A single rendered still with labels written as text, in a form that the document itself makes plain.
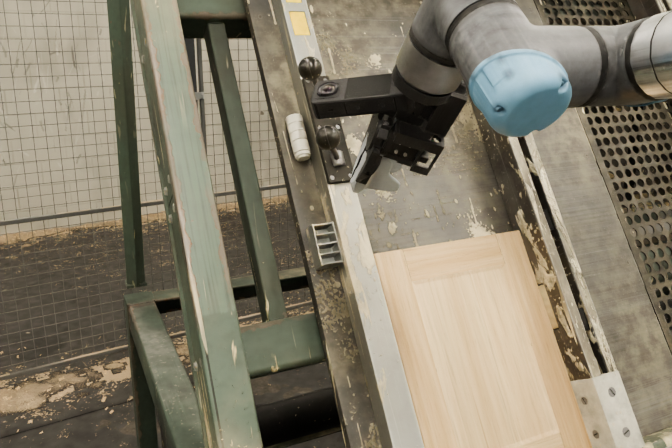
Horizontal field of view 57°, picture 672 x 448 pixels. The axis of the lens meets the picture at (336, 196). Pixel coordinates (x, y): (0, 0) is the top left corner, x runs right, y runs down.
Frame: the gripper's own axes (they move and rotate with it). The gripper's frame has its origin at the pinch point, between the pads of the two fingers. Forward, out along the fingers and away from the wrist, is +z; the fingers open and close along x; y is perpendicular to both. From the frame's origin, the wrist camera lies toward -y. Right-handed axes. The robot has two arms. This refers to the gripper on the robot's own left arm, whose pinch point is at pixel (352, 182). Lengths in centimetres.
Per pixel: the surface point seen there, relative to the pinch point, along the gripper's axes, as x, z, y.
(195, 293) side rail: -11.6, 18.8, -16.0
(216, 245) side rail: -4.2, 16.8, -15.2
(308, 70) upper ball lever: 20.0, 0.0, -9.6
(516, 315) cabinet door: 4.3, 24.9, 38.1
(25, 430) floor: 24, 226, -74
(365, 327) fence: -7.7, 22.1, 10.1
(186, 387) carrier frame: 1, 84, -14
